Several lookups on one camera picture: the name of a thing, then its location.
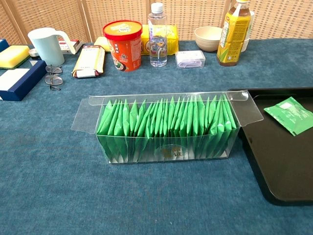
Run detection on yellow sponge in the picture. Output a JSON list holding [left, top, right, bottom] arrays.
[[0, 45, 30, 70]]

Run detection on yellow packaged box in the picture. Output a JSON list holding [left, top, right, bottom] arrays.
[[140, 24, 179, 56]]

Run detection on small clear plastic case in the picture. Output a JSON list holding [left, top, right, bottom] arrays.
[[175, 50, 206, 70]]

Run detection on clear water bottle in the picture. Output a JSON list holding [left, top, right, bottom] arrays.
[[147, 2, 168, 68]]

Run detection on beige bowl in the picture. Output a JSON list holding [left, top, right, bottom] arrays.
[[194, 26, 223, 52]]

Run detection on yellow juice bottle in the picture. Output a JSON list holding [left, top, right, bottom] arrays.
[[216, 0, 252, 67]]

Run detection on clear plastic tea box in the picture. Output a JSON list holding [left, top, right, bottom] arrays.
[[70, 90, 265, 165]]

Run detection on cream and brown packet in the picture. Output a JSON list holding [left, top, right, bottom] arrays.
[[71, 45, 106, 79]]

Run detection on folded eyeglasses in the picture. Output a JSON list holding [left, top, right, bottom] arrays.
[[44, 65, 64, 92]]

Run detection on teal tablecloth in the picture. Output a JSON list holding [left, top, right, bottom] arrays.
[[0, 38, 313, 235]]

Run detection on white and red box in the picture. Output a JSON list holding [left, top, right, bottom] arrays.
[[58, 38, 83, 55]]

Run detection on black plastic tray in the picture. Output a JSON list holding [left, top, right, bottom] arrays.
[[227, 87, 313, 206]]

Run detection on small blue box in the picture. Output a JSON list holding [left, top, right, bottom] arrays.
[[0, 38, 10, 53]]

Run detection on pale blue kettle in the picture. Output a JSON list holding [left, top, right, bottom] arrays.
[[27, 27, 77, 67]]

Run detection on pale yellow soft pack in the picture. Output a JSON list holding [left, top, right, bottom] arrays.
[[93, 36, 111, 53]]

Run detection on red instant noodle cup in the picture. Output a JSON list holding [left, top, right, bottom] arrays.
[[103, 20, 143, 72]]

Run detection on navy box with white top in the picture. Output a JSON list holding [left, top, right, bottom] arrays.
[[0, 60, 47, 102]]

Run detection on woven rattan screen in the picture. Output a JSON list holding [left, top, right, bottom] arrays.
[[0, 0, 313, 46]]

